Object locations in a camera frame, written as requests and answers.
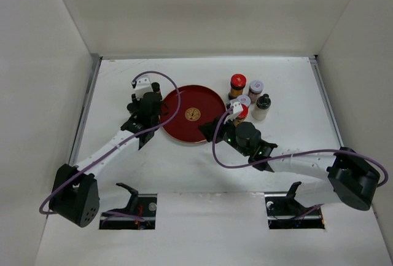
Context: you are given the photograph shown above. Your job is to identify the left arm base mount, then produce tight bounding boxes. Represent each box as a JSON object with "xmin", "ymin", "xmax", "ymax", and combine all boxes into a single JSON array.
[{"xmin": 99, "ymin": 182, "xmax": 158, "ymax": 230}]

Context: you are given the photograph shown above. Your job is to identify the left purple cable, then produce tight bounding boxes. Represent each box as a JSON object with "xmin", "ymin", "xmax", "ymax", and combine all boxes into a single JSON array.
[{"xmin": 38, "ymin": 71, "xmax": 181, "ymax": 216}]

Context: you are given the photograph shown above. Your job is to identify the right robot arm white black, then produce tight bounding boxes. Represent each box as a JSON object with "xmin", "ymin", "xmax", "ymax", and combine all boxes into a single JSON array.
[{"xmin": 198, "ymin": 119, "xmax": 380, "ymax": 214}]

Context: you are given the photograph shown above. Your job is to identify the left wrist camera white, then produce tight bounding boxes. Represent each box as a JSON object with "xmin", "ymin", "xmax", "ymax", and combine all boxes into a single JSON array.
[{"xmin": 131, "ymin": 74, "xmax": 152, "ymax": 97}]

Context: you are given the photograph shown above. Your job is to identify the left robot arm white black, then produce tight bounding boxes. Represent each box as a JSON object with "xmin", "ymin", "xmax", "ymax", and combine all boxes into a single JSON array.
[{"xmin": 49, "ymin": 92, "xmax": 162, "ymax": 228}]

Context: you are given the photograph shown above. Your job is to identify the small red lid jar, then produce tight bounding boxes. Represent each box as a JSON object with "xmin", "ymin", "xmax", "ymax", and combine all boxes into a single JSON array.
[{"xmin": 233, "ymin": 104, "xmax": 249, "ymax": 126}]

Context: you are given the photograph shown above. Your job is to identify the white bottle black cap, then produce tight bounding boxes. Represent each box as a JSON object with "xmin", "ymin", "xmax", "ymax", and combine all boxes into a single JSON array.
[{"xmin": 252, "ymin": 94, "xmax": 271, "ymax": 121}]

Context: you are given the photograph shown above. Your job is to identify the purple cable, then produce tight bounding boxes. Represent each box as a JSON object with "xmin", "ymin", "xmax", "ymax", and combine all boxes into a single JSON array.
[
  {"xmin": 38, "ymin": 71, "xmax": 181, "ymax": 216},
  {"xmin": 212, "ymin": 108, "xmax": 389, "ymax": 187}
]

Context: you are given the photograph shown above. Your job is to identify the red lid sauce jar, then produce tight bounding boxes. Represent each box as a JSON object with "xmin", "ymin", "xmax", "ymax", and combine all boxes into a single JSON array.
[{"xmin": 228, "ymin": 74, "xmax": 247, "ymax": 100}]

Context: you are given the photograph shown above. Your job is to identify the yellow label brown bottle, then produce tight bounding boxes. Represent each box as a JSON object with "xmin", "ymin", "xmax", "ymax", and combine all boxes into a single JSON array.
[{"xmin": 151, "ymin": 82, "xmax": 162, "ymax": 99}]

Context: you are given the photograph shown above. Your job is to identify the small white lid jar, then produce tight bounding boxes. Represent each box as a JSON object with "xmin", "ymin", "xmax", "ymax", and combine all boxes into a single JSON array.
[{"xmin": 237, "ymin": 95, "xmax": 251, "ymax": 108}]

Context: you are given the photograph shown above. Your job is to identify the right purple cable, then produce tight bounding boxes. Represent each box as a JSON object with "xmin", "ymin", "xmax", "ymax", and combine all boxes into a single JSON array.
[{"xmin": 212, "ymin": 108, "xmax": 389, "ymax": 187}]

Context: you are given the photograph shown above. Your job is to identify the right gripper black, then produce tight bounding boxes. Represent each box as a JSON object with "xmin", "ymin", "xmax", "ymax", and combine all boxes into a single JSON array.
[{"xmin": 198, "ymin": 112, "xmax": 250, "ymax": 157}]

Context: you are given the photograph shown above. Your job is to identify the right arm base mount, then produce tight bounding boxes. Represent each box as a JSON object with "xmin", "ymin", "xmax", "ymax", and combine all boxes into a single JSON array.
[{"xmin": 265, "ymin": 181, "xmax": 325, "ymax": 230}]

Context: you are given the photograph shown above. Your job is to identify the round red tray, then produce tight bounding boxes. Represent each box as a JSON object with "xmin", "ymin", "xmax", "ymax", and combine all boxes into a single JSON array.
[{"xmin": 160, "ymin": 85, "xmax": 226, "ymax": 143}]

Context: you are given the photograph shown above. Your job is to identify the white lid spice jar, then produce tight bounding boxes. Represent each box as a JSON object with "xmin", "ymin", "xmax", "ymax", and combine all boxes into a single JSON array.
[{"xmin": 247, "ymin": 80, "xmax": 264, "ymax": 103}]

